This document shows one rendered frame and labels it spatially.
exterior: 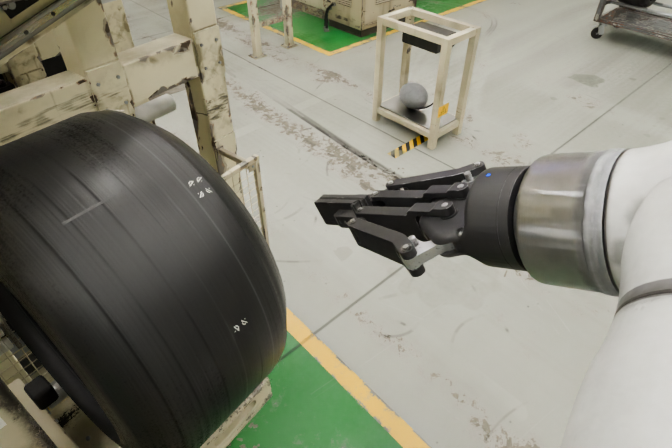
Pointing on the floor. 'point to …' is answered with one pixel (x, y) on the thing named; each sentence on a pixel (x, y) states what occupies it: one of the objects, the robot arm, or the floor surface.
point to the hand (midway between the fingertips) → (345, 210)
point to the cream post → (19, 424)
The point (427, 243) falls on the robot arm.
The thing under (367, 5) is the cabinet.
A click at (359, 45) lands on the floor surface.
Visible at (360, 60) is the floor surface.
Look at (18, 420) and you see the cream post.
